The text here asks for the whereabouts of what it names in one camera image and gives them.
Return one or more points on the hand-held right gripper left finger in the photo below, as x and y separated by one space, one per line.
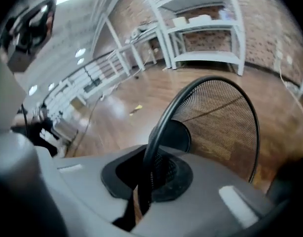
87 181

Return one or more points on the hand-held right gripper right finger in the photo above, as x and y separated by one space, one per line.
203 206

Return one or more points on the silver metal bin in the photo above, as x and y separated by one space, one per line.
65 131

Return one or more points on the brown cardboard box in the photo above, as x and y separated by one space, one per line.
78 104

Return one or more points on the yellow and black floor tape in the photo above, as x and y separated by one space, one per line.
136 110

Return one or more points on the round ceiling light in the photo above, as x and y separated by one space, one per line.
80 52
51 87
33 90
80 61

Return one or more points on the white metal railing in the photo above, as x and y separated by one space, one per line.
92 75

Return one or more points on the white shelving unit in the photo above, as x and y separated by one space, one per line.
205 58

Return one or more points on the white metal table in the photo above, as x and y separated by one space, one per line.
144 37

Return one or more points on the white box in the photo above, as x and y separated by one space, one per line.
179 22
200 19

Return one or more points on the black head-worn camera rig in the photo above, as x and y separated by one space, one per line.
28 33

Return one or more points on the white wall socket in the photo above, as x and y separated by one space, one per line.
279 54

